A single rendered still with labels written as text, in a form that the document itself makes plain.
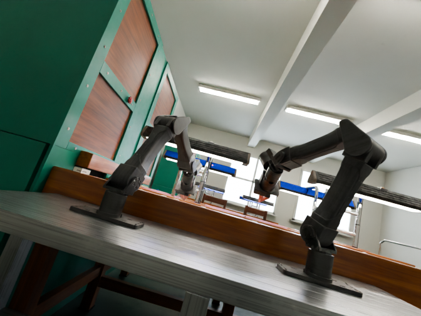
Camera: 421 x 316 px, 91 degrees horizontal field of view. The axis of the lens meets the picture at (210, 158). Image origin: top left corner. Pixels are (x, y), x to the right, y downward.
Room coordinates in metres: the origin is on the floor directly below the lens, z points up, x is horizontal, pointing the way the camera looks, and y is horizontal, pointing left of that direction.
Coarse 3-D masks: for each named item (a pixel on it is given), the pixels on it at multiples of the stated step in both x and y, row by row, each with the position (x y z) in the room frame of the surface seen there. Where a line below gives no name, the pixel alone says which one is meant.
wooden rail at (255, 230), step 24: (48, 192) 0.82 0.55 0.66; (72, 192) 0.82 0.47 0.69; (96, 192) 0.82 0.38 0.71; (144, 192) 0.81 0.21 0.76; (144, 216) 0.81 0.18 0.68; (168, 216) 0.80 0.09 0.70; (192, 216) 0.80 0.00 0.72; (216, 216) 0.79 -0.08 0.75; (240, 240) 0.79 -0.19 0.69; (264, 240) 0.79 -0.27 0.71; (288, 240) 0.78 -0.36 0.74; (336, 264) 0.77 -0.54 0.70; (360, 264) 0.77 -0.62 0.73; (384, 264) 0.77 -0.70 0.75; (384, 288) 0.77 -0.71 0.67; (408, 288) 0.76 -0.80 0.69
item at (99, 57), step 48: (0, 0) 0.81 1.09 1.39; (48, 0) 0.80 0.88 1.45; (96, 0) 0.79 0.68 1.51; (144, 0) 0.95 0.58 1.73; (0, 48) 0.80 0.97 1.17; (48, 48) 0.80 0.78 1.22; (96, 48) 0.79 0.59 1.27; (144, 48) 1.15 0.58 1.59; (0, 96) 0.80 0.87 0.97; (48, 96) 0.79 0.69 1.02; (96, 96) 0.92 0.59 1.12; (144, 96) 1.37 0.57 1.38; (96, 144) 1.06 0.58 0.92
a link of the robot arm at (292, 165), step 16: (336, 128) 0.56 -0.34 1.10; (352, 128) 0.51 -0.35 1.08; (304, 144) 0.66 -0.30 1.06; (320, 144) 0.61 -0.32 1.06; (336, 144) 0.57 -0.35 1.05; (352, 144) 0.51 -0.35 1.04; (368, 144) 0.47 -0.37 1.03; (288, 160) 0.69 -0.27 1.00; (304, 160) 0.68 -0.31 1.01; (384, 160) 0.51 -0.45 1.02
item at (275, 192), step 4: (264, 176) 0.81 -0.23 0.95; (256, 180) 0.87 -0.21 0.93; (264, 180) 0.81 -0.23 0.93; (256, 184) 0.85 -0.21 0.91; (260, 184) 0.85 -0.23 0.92; (264, 184) 0.82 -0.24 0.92; (268, 184) 0.80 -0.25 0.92; (272, 184) 0.80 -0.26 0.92; (256, 188) 0.84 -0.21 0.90; (260, 188) 0.84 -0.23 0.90; (264, 188) 0.83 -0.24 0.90; (268, 188) 0.82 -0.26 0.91; (272, 188) 0.82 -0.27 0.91; (276, 188) 0.85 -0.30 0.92; (268, 192) 0.83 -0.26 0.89; (272, 192) 0.83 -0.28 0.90; (276, 192) 0.84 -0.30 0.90; (276, 196) 0.84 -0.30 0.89
